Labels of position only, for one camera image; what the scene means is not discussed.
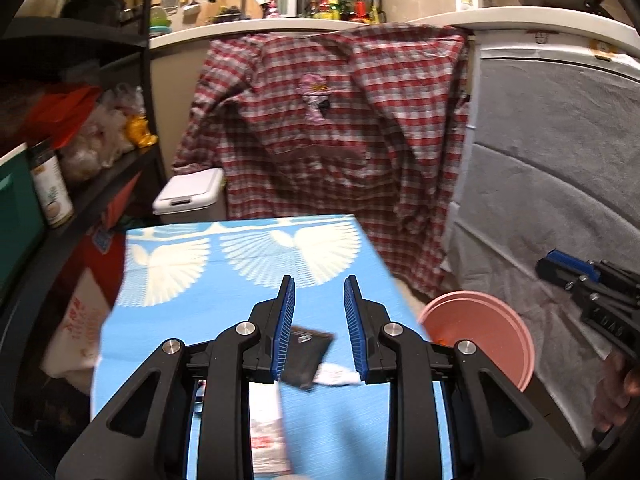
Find green storage box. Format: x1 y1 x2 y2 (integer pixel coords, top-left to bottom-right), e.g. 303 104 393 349
0 142 48 291

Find wooden cutting board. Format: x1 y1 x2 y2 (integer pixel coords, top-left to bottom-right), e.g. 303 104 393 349
207 0 263 23

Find black packet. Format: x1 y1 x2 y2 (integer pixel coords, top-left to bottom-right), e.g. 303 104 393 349
276 324 335 392

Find person's right hand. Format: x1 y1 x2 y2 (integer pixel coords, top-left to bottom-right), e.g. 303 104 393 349
592 352 640 433

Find white wrapper red print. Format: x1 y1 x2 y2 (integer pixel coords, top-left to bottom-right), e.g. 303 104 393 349
250 382 294 476

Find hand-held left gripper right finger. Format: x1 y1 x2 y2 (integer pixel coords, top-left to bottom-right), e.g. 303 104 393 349
342 275 586 480

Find red plaid shirt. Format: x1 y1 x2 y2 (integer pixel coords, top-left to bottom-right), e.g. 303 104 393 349
172 22 473 298

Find red bag on shelf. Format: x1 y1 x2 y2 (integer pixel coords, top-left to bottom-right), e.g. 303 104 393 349
22 85 101 146

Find clear bags of food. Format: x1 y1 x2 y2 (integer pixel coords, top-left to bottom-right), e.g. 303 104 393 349
60 85 146 183

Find yellow figurine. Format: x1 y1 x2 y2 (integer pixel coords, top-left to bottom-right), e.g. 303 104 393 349
125 114 158 148

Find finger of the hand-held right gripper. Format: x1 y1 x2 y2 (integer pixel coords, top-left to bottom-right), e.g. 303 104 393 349
545 251 640 287
536 259 640 311

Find white lidded bin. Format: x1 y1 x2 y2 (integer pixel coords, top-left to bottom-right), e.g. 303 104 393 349
152 167 225 223

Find white sack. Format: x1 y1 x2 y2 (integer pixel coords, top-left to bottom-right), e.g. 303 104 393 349
42 267 126 381

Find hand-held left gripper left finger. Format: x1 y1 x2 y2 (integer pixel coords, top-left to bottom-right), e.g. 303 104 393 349
55 274 297 480

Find stack of green bowls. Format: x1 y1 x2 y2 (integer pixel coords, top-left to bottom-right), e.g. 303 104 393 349
149 5 173 36

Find blue patterned tablecloth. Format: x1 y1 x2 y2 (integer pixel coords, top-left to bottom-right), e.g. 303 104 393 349
90 214 453 480

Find pink trash bin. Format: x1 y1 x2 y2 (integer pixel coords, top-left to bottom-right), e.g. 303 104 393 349
417 291 536 392

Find grey cloth cover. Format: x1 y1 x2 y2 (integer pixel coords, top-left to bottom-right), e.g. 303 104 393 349
442 55 640 461

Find red cardboard box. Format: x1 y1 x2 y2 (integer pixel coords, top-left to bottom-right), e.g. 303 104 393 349
65 175 151 311

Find black shelf rack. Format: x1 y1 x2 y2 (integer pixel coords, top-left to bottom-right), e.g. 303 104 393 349
0 0 166 436

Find spice jar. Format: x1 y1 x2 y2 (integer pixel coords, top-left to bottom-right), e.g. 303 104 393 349
27 140 75 228

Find white kitchen counter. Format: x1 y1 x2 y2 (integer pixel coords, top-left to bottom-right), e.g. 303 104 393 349
149 6 640 61

